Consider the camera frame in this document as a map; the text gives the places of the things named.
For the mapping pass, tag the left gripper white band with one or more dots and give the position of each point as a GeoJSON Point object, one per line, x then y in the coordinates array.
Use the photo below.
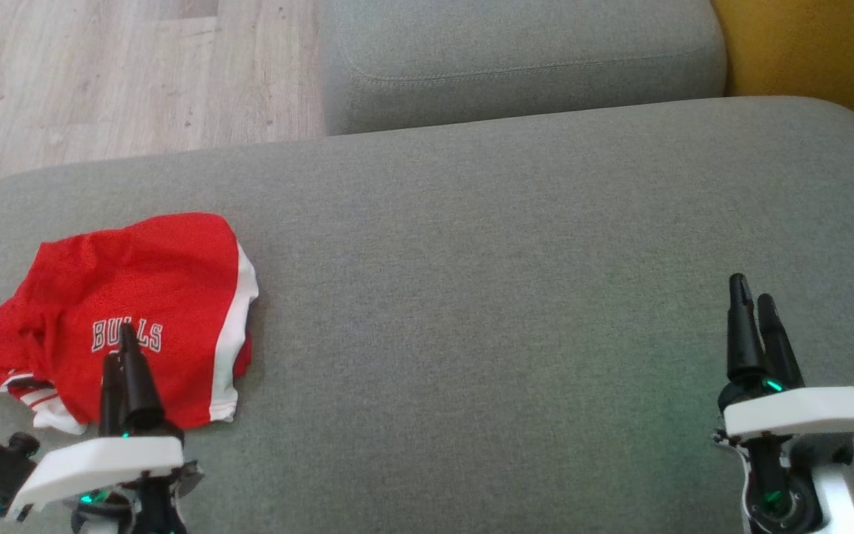
{"type": "Point", "coordinates": [93, 463]}

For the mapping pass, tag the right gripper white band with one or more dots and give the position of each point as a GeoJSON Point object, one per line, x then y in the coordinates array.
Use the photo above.
{"type": "Point", "coordinates": [805, 411]}

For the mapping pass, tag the red Bulls basketball shorts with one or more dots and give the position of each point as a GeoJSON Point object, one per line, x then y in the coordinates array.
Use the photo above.
{"type": "Point", "coordinates": [160, 282]}

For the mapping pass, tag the yellow upholstered object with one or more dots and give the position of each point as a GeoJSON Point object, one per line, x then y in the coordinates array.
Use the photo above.
{"type": "Point", "coordinates": [820, 52]}

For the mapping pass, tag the large grey sofa seat cushion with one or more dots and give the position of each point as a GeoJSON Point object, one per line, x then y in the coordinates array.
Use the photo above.
{"type": "Point", "coordinates": [471, 297]}

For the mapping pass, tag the grey sofa back cushion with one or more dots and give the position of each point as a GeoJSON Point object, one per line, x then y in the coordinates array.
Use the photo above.
{"type": "Point", "coordinates": [516, 52]}

